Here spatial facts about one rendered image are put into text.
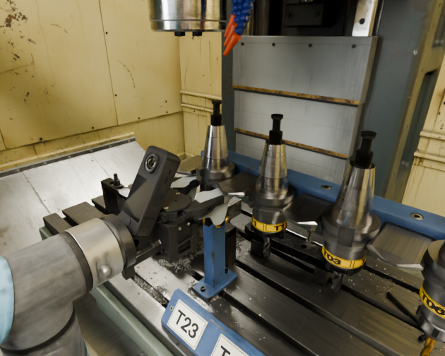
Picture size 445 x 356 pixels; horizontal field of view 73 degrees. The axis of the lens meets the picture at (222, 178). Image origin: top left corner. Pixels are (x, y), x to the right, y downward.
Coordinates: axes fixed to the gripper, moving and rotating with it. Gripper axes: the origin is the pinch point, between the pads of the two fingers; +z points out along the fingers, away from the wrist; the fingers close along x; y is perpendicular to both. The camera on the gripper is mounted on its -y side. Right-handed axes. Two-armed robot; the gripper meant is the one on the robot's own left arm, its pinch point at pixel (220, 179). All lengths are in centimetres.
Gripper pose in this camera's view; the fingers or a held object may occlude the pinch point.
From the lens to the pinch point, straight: 50.4
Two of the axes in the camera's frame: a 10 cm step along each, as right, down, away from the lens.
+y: -0.2, 9.0, 4.3
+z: 6.7, -3.1, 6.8
